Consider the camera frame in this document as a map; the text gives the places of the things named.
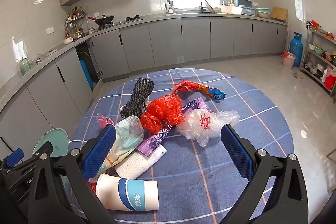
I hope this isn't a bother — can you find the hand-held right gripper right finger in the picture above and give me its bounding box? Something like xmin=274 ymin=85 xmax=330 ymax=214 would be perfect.
xmin=220 ymin=124 xmax=309 ymax=224

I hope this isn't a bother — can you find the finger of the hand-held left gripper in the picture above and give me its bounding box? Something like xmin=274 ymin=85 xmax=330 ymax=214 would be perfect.
xmin=6 ymin=149 xmax=25 ymax=169
xmin=8 ymin=141 xmax=53 ymax=181

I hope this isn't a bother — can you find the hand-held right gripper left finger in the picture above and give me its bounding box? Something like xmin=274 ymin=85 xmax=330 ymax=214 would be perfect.
xmin=28 ymin=124 xmax=117 ymax=224

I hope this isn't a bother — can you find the teal clear plastic bag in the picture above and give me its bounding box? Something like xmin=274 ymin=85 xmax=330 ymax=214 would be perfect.
xmin=101 ymin=115 xmax=145 ymax=169

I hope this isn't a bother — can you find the teal trash bin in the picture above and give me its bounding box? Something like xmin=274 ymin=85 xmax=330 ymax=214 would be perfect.
xmin=32 ymin=128 xmax=70 ymax=159

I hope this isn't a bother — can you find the pink plastic wrap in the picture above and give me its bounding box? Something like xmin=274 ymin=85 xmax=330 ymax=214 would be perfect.
xmin=97 ymin=113 xmax=115 ymax=130

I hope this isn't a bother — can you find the clear red-printed plastic bag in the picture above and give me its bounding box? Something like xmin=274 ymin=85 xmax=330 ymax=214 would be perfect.
xmin=176 ymin=109 xmax=240 ymax=147

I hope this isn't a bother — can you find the white blue paper cup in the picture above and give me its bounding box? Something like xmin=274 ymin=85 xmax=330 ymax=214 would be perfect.
xmin=95 ymin=174 xmax=160 ymax=212

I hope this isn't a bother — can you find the white foam cloth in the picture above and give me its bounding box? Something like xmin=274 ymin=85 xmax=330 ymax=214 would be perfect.
xmin=115 ymin=144 xmax=167 ymax=179

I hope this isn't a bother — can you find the purple snack wrapper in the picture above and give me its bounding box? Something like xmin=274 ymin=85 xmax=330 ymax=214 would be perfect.
xmin=138 ymin=98 xmax=209 ymax=158

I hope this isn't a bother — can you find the black speckled mesh scrubber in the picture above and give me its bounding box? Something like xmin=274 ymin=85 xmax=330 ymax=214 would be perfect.
xmin=120 ymin=77 xmax=155 ymax=120

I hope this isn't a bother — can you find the red plastic bag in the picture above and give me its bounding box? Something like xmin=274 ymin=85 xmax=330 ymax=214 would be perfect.
xmin=140 ymin=94 xmax=184 ymax=133

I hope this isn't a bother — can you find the red orange blue wrapper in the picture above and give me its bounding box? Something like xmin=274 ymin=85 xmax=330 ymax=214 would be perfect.
xmin=172 ymin=80 xmax=226 ymax=101

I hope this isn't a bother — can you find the blue plaid tablecloth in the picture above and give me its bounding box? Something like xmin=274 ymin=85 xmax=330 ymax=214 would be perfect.
xmin=64 ymin=68 xmax=293 ymax=224

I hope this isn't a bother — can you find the blue gas cylinder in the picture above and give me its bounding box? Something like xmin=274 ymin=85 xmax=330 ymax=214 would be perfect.
xmin=289 ymin=32 xmax=303 ymax=68
xmin=80 ymin=57 xmax=93 ymax=85

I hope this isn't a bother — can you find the green kettle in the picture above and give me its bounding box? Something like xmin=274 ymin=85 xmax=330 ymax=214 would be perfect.
xmin=16 ymin=57 xmax=31 ymax=75

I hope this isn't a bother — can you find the white plastic bucket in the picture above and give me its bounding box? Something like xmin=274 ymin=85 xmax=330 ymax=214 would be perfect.
xmin=282 ymin=51 xmax=296 ymax=69

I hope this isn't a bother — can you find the red plastic container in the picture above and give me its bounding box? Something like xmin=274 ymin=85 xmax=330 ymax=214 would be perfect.
xmin=325 ymin=74 xmax=336 ymax=90

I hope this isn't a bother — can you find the metal spice rack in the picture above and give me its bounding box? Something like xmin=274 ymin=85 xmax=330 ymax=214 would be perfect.
xmin=64 ymin=6 xmax=88 ymax=39

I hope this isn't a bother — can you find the black wok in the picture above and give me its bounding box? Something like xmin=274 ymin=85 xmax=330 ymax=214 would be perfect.
xmin=88 ymin=14 xmax=115 ymax=26

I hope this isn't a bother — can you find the gas stove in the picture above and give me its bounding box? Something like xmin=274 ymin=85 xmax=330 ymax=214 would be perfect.
xmin=98 ymin=15 xmax=143 ymax=30

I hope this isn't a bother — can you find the white basin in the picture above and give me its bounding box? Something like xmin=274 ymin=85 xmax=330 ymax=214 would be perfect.
xmin=220 ymin=5 xmax=242 ymax=15

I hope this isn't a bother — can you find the metal shelf rack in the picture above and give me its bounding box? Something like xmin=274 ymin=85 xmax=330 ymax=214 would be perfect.
xmin=299 ymin=20 xmax=336 ymax=104

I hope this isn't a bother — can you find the wooden cutting board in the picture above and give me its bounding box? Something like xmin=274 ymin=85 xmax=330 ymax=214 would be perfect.
xmin=271 ymin=6 xmax=288 ymax=22

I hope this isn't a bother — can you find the light blue bread box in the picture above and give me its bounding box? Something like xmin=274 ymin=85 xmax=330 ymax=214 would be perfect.
xmin=233 ymin=0 xmax=259 ymax=16

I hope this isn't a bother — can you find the grey leaning tray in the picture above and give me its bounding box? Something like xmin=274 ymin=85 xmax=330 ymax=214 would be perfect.
xmin=203 ymin=0 xmax=217 ymax=13

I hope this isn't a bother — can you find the knife rack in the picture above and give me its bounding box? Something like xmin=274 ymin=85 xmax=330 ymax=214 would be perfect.
xmin=165 ymin=0 xmax=176 ymax=15

